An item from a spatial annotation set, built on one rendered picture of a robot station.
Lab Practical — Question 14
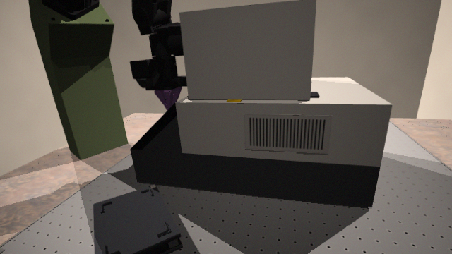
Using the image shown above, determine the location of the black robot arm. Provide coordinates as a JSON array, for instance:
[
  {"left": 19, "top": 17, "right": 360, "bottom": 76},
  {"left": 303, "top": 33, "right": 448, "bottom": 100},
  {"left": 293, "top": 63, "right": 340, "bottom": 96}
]
[{"left": 42, "top": 0, "right": 184, "bottom": 88}]

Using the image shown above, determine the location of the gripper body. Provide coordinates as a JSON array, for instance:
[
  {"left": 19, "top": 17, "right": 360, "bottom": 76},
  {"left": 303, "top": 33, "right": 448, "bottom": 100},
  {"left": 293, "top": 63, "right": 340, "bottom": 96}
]
[{"left": 146, "top": 56, "right": 187, "bottom": 90}]

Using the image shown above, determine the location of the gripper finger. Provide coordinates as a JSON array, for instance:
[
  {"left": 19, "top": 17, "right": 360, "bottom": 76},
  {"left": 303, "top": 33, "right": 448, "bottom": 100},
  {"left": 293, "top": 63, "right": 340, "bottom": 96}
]
[
  {"left": 163, "top": 87, "right": 182, "bottom": 109},
  {"left": 155, "top": 90, "right": 168, "bottom": 110}
]

